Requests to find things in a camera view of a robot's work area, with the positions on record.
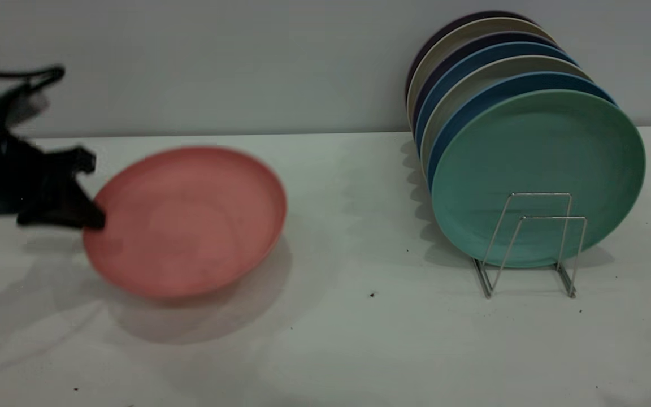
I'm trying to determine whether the mint green plate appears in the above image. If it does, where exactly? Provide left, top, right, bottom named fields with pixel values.
left=431, top=89, right=646, bottom=269

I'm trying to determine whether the dark navy plate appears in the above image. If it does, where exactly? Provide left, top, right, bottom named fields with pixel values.
left=410, top=32, right=558, bottom=133

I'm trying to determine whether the dark purple plate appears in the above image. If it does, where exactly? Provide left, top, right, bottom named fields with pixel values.
left=405, top=11, right=538, bottom=105

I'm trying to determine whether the silver wire plate rack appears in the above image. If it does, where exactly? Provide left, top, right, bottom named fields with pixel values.
left=472, top=193, right=588, bottom=299

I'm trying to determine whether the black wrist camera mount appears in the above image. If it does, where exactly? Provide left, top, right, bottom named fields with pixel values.
left=0, top=84, right=50, bottom=128

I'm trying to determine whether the blue plate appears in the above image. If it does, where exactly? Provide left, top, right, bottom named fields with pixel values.
left=415, top=42, right=579, bottom=153
left=427, top=72, right=617, bottom=190

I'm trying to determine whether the beige plate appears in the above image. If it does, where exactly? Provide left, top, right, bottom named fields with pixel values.
left=406, top=18, right=555, bottom=128
left=420, top=55, right=593, bottom=176

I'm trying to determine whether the pink round plate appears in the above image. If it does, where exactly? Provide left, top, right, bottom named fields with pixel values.
left=82, top=146, right=288, bottom=299

